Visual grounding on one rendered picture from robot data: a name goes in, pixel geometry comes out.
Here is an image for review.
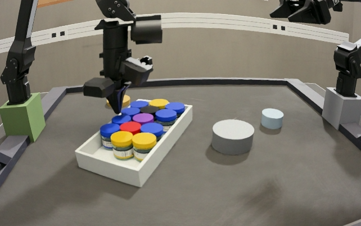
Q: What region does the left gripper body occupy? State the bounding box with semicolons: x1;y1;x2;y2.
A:
83;46;132;98

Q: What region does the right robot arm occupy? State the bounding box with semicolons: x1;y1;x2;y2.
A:
328;0;361;97

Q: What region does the red jar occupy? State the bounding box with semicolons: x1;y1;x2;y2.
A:
120;122;141;136

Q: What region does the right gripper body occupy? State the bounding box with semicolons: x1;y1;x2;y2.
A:
286;0;331;25

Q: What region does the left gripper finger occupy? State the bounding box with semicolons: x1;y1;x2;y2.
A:
120;81;132;113
106;86;125;115

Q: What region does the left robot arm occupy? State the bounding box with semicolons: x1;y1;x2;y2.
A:
0;0;163;105

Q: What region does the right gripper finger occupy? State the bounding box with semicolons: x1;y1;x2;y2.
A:
288;0;321;25
269;0;291;18

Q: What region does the white rectangular tray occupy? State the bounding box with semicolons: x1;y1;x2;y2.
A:
75;105;192;187

